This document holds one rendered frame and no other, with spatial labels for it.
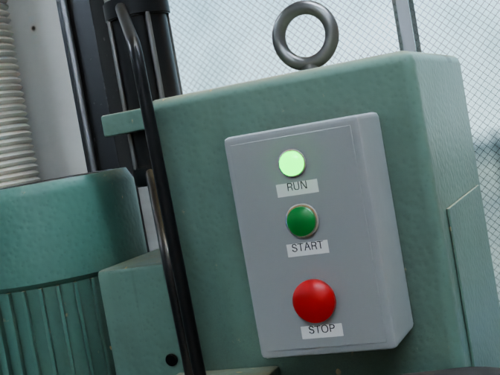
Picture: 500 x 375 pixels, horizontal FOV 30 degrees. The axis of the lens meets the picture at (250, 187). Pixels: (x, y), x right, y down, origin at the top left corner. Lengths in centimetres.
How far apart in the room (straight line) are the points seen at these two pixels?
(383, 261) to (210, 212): 16
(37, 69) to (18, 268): 165
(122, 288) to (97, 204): 9
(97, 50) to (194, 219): 157
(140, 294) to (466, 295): 28
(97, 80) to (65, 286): 146
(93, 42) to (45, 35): 21
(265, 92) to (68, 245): 25
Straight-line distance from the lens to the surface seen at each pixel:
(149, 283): 81
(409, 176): 68
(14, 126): 236
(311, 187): 63
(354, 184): 63
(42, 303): 86
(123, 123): 84
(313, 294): 64
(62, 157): 246
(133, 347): 84
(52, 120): 247
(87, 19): 230
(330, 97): 69
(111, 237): 87
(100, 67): 228
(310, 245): 64
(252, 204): 65
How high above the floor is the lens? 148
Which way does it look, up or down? 3 degrees down
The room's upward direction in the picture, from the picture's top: 10 degrees counter-clockwise
